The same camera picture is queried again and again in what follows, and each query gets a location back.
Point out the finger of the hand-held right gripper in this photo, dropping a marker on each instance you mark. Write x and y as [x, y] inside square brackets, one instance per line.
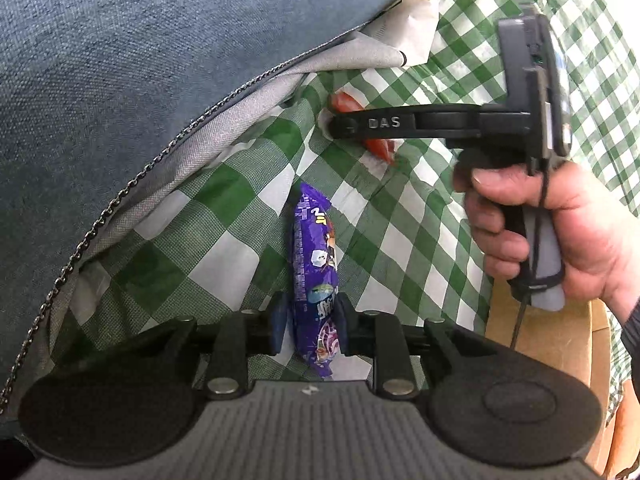
[385, 122]

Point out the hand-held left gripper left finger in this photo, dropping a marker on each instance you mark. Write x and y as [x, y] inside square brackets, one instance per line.
[277, 322]

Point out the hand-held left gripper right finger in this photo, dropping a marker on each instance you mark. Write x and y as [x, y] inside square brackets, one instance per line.
[342, 322]

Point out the red candy wrapper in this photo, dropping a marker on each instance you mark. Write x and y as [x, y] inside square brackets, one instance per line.
[380, 150]

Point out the purple candy packet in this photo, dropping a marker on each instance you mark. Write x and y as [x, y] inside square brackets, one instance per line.
[312, 250]

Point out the brown cardboard box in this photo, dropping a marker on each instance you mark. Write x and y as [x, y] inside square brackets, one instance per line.
[550, 340]

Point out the person's right hand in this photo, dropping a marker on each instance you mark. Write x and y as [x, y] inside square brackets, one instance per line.
[590, 230]

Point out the white printed paper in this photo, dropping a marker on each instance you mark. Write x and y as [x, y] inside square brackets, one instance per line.
[410, 25]

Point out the green checkered cloth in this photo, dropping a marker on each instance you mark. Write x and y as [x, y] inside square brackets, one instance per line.
[225, 195]

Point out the blue cushion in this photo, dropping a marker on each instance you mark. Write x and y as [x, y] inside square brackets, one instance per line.
[150, 60]

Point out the orange cushion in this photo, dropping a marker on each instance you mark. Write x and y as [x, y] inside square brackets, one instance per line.
[625, 430]

